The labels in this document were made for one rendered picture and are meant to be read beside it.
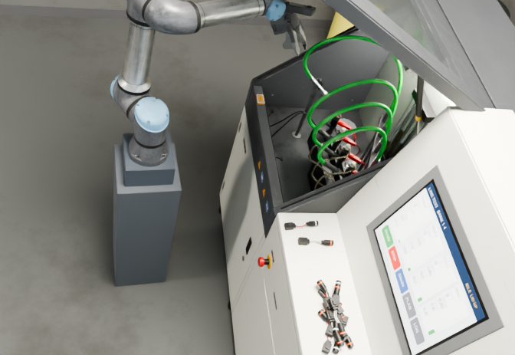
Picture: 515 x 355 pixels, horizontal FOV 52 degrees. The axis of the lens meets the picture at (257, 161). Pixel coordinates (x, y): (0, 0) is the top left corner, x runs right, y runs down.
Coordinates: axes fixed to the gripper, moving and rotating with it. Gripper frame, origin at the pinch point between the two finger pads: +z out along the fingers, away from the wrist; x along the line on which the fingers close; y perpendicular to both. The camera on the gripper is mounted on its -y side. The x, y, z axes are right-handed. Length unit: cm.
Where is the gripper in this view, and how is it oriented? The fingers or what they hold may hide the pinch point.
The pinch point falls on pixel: (303, 49)
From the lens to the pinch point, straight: 202.9
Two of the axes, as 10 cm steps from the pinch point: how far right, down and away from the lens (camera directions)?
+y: -8.4, 1.4, 5.3
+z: 3.6, 8.7, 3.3
